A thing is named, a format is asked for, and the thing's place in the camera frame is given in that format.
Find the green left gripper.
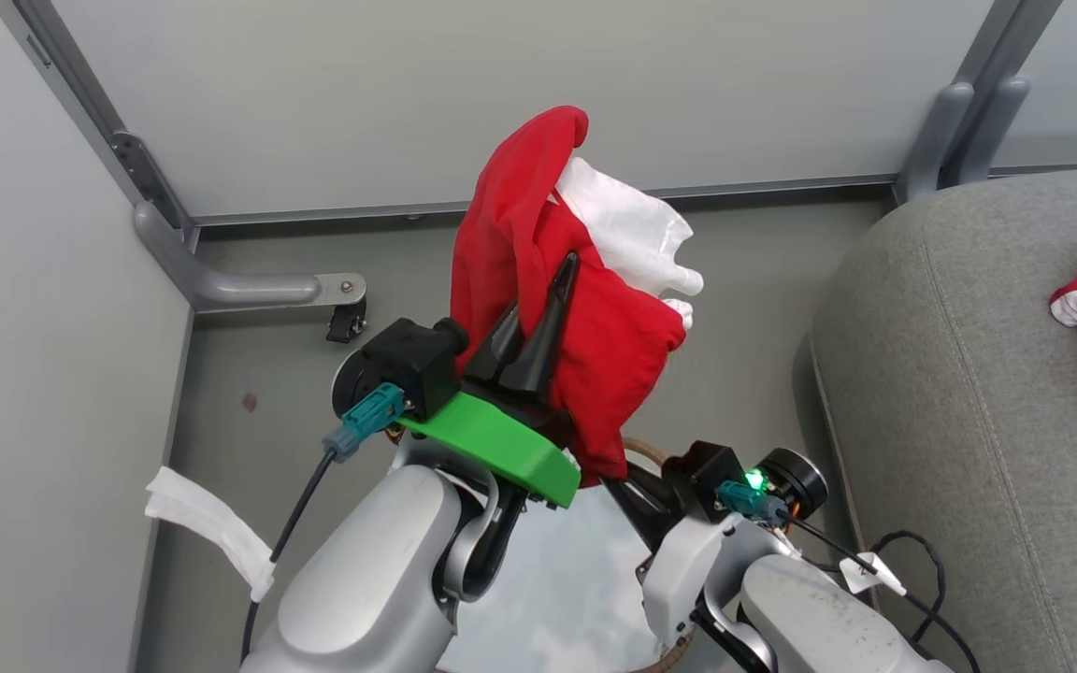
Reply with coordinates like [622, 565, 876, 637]
[398, 251, 582, 509]

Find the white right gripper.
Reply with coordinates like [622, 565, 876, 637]
[599, 467, 756, 648]

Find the grey fabric sofa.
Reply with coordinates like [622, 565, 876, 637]
[810, 168, 1077, 673]

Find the black caster wheel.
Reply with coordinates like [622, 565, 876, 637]
[326, 299, 369, 344]

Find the white fabric strip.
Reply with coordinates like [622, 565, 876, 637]
[145, 465, 276, 603]

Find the teal right cable connector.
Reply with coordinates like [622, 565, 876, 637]
[718, 472, 790, 526]

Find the teal cable connector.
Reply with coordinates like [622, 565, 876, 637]
[322, 381, 407, 464]
[718, 472, 790, 526]

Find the teal left cable connector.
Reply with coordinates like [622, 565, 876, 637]
[322, 381, 407, 464]

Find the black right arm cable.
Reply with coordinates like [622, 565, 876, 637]
[777, 509, 981, 673]

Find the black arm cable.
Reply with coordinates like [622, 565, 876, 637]
[239, 449, 338, 666]
[777, 509, 981, 673]

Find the white cable tag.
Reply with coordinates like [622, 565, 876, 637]
[840, 551, 909, 597]

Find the grey partition bottom rail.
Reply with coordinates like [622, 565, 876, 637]
[191, 173, 899, 228]

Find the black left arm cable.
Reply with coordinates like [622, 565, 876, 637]
[239, 449, 338, 666]

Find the grey partition foot bracket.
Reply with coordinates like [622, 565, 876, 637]
[134, 201, 367, 314]

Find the black looped cable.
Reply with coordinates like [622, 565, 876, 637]
[861, 531, 946, 646]

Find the grey rounded post foot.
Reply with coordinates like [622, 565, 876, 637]
[898, 82, 976, 202]
[955, 75, 1032, 185]

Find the grey partition corner post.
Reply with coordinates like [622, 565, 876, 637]
[0, 0, 198, 249]

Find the grey double partition post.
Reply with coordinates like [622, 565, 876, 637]
[945, 0, 1063, 179]

